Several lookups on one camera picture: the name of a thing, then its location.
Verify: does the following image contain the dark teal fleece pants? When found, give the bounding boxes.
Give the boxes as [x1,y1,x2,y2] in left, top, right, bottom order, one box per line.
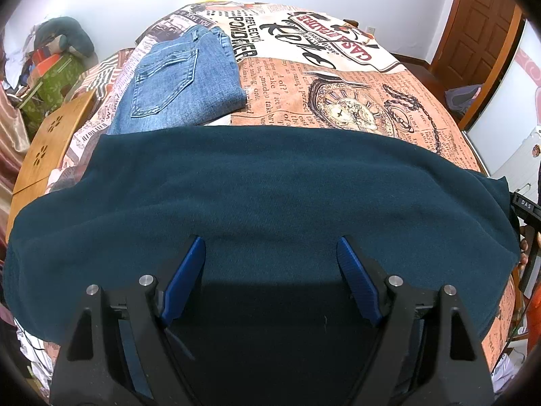
[3,127,520,405]

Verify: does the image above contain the orange sleeve forearm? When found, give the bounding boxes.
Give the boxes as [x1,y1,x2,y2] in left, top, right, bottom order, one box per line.
[526,284,541,354]

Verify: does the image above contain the person's right hand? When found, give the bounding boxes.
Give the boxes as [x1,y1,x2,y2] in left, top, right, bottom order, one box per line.
[517,236,530,274]

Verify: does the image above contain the brown wooden door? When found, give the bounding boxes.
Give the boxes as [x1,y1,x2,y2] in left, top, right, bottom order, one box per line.
[430,0,524,131]

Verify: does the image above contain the bamboo folding lap table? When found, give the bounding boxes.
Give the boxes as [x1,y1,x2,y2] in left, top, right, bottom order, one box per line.
[5,90,96,241]

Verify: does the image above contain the pink satin curtain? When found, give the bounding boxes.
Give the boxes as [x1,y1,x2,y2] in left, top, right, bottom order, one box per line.
[0,88,29,243]

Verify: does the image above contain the printed newspaper-pattern bedspread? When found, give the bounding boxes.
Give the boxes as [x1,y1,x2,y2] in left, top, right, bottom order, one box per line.
[41,1,517,373]

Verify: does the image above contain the green patterned storage bag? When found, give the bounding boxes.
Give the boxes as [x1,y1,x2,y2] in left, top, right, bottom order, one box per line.
[18,53,84,140]

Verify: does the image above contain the folded blue jeans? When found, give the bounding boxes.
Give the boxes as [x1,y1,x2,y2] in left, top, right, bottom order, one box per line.
[107,26,247,135]

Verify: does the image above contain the grey-green plush toy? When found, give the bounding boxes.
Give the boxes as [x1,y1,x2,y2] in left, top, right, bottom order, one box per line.
[34,17,94,58]

